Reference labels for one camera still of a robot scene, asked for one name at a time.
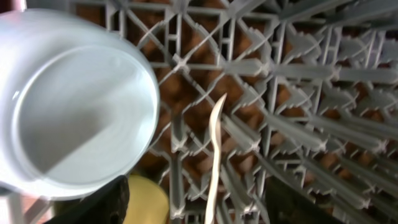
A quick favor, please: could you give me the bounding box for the light blue bowl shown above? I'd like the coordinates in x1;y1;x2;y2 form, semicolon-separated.
1;9;160;200

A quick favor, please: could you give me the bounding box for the grey dishwasher rack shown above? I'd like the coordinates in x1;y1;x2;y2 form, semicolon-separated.
1;1;397;223

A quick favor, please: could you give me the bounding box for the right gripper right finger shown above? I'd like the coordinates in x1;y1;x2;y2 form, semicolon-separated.
265;176;343;224

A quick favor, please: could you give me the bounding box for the yellow plastic cup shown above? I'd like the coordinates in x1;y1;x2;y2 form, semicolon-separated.
123;175;169;224

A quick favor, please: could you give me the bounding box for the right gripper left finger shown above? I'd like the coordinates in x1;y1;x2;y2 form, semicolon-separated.
45;175;130;224

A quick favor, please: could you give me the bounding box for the white plastic spoon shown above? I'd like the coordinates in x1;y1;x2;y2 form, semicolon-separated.
204;93;228;224

